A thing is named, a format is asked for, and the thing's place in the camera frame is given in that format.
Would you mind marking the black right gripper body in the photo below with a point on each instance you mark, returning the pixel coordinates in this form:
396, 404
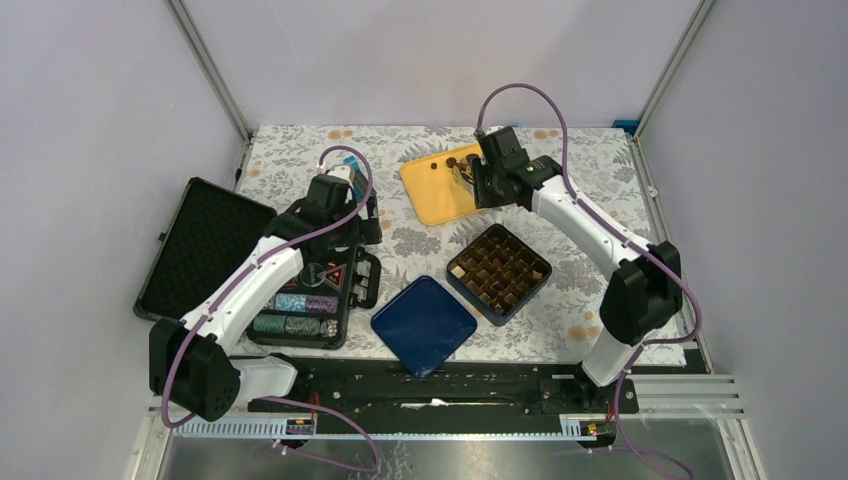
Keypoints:
487, 190

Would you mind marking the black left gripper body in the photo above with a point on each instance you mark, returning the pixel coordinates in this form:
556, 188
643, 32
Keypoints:
349, 236

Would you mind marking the blue tin with brown insert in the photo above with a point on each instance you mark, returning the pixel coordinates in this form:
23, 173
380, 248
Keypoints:
498, 274

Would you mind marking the blue tin lid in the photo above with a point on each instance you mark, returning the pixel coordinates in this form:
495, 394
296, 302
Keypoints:
423, 325

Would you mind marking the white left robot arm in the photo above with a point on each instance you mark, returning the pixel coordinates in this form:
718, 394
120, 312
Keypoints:
190, 362

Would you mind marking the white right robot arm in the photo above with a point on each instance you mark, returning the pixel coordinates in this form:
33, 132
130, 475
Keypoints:
643, 291

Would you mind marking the pile of dark chocolates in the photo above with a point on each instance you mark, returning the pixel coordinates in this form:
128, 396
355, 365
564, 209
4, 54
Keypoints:
467, 159

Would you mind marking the yellow plastic tray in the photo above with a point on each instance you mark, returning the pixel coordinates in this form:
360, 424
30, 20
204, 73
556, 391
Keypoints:
435, 197

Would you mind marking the floral table cloth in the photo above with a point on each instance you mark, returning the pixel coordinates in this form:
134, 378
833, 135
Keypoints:
558, 325

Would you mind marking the black poker chip case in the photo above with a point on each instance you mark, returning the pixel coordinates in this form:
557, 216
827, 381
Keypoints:
213, 232

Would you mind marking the blue clamp at corner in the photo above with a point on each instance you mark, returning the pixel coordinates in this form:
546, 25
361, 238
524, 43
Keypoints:
629, 126

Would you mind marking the grey cable duct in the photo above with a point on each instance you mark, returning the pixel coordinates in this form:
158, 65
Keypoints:
303, 428

